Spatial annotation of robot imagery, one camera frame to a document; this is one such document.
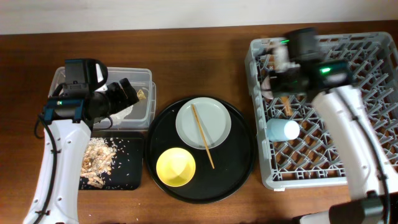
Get white tissue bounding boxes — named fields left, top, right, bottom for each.
left=110, top=105, right=134, bottom=120

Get pink cup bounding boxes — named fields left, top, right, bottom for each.
left=261, top=77, right=274, bottom=100

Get light blue cup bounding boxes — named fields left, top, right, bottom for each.
left=267, top=118, right=300, bottom=142

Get wooden chopstick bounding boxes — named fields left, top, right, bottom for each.
left=281, top=96, right=293, bottom=116
left=191, top=104, right=215, bottom=169

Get food scraps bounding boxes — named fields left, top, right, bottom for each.
left=79, top=137, right=131, bottom=190

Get yellow bowl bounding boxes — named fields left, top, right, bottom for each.
left=155, top=147, right=196, bottom=187

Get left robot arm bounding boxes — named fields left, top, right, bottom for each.
left=24, top=58, right=139, bottom=223

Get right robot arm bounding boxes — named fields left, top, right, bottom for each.
left=268, top=60, right=397, bottom=223

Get grey dishwasher rack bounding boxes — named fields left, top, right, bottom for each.
left=244, top=32, right=397, bottom=191

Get black rectangular tray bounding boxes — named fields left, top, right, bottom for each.
left=79, top=131, right=145, bottom=190

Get white round plate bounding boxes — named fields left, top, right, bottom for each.
left=175, top=97, right=231, bottom=150

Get round black serving tray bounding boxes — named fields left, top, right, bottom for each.
left=144, top=97, right=257, bottom=203

